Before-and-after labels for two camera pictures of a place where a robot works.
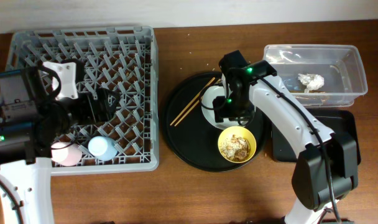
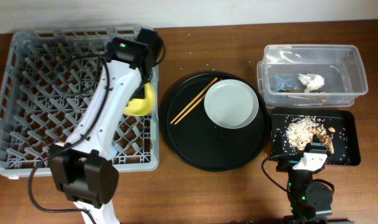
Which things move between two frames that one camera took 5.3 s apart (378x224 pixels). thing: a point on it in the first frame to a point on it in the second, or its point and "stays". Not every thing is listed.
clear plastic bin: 324,76 stays
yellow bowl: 237,144 to 143,106
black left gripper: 105,111 to 141,96
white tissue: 312,81 stays
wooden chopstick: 211,81 stays
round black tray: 190,137 stays
